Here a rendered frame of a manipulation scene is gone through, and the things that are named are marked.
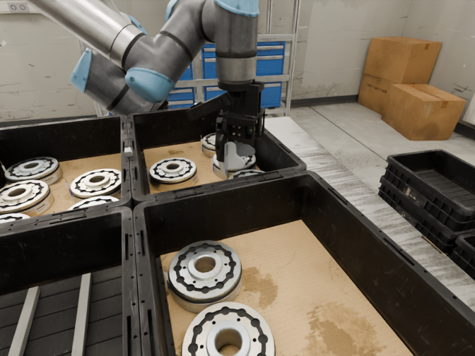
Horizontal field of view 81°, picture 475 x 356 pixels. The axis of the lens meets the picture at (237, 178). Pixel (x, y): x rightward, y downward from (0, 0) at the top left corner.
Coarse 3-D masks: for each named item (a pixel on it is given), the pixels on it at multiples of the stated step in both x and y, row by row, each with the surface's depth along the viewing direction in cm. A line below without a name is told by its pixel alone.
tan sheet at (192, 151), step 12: (180, 144) 80; (192, 144) 80; (144, 156) 74; (156, 156) 74; (168, 156) 74; (180, 156) 74; (192, 156) 74; (204, 156) 74; (204, 168) 68; (204, 180) 64; (216, 180) 64; (156, 192) 60
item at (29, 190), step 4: (12, 188) 55; (16, 188) 55; (20, 188) 55; (24, 188) 55; (28, 188) 55; (4, 192) 53; (8, 192) 54; (12, 192) 54; (28, 192) 54; (32, 192) 54; (4, 196) 52; (8, 196) 52; (16, 196) 52; (20, 196) 52; (24, 196) 53; (4, 200) 52; (8, 200) 52; (12, 200) 52; (16, 200) 52
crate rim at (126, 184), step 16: (0, 128) 64; (16, 128) 64; (32, 128) 65; (128, 144) 57; (128, 160) 51; (128, 176) 47; (128, 192) 43; (80, 208) 39; (96, 208) 39; (0, 224) 37; (16, 224) 37
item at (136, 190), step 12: (180, 108) 76; (132, 120) 68; (132, 132) 62; (264, 132) 62; (132, 144) 58; (276, 144) 57; (132, 156) 52; (288, 156) 53; (132, 168) 49; (288, 168) 49; (300, 168) 49; (132, 180) 46; (228, 180) 46; (240, 180) 46; (132, 192) 43; (168, 192) 43; (180, 192) 43
